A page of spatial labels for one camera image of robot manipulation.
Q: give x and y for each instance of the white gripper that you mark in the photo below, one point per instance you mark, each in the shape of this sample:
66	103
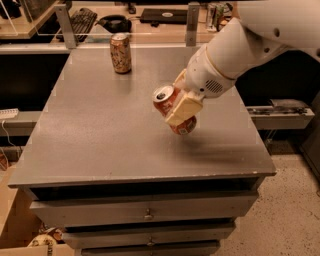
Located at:
203	76

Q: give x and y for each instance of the red coke can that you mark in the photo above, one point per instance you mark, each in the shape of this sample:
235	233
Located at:
164	98

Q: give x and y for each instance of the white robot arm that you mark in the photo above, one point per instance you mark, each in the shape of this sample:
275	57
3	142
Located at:
261	31

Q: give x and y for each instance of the tan patterned soda can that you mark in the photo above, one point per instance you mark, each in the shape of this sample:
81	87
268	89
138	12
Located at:
120	53

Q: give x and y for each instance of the black laptop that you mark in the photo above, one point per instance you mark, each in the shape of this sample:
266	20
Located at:
164	16

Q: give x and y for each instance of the bottles on desk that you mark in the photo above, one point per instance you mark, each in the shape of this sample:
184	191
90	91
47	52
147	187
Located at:
218	15

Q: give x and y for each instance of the black headset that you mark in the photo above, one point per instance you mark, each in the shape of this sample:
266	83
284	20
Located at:
115	23

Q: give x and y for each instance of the grey drawer cabinet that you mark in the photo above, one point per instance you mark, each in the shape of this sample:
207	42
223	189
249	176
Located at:
99	136

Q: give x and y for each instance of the black keyboard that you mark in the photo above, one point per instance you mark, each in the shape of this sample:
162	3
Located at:
82	22

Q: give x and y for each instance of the top grey drawer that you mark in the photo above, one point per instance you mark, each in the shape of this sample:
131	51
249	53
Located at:
144	209

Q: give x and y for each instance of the grey drawer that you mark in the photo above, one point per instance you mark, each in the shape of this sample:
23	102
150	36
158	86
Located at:
151	234
144	209
200	248

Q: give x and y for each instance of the bottom grey drawer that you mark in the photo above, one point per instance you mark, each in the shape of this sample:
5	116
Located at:
200	248

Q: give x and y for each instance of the white power strip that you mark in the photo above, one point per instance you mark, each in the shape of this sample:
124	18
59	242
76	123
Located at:
8	113

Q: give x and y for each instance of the middle grey drawer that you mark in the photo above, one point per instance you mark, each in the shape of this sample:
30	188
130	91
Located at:
151	234

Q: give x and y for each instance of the right metal bracket post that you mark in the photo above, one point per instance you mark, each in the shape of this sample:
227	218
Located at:
192	23

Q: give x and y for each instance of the metal bracket post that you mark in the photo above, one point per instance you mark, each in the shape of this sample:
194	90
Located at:
192	23
66	27

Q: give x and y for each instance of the left metal bracket post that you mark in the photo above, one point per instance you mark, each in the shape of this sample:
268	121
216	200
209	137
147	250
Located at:
66	27

